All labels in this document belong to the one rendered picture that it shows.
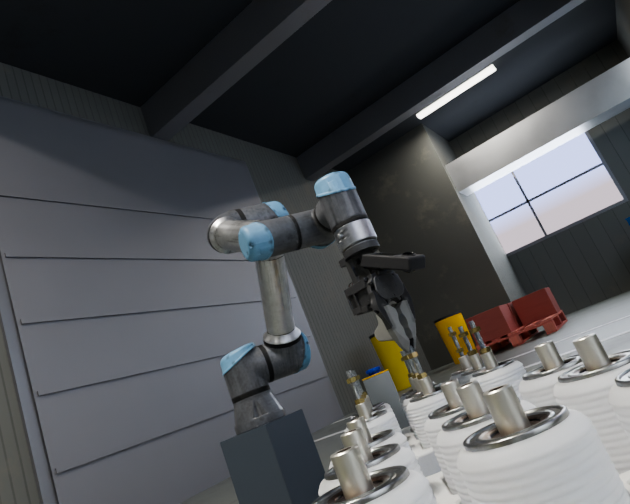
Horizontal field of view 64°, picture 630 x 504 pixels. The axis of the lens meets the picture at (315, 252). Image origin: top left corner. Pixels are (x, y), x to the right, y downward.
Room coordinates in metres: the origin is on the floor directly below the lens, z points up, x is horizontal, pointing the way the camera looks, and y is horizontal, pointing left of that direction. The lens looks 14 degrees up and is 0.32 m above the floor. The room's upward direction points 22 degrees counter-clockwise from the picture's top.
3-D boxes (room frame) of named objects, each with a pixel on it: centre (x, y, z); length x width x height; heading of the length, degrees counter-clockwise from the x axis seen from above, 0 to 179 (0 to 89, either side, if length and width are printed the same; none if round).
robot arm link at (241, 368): (1.53, 0.32, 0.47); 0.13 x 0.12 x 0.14; 115
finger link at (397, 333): (0.93, -0.07, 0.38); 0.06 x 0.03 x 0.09; 43
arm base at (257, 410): (1.53, 0.33, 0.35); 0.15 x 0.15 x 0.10
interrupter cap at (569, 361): (0.62, -0.21, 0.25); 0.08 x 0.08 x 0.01
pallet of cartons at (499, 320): (6.20, -1.91, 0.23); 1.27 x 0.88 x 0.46; 154
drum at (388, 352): (6.24, -0.44, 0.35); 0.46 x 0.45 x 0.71; 151
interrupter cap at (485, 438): (0.39, -0.08, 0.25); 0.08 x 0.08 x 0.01
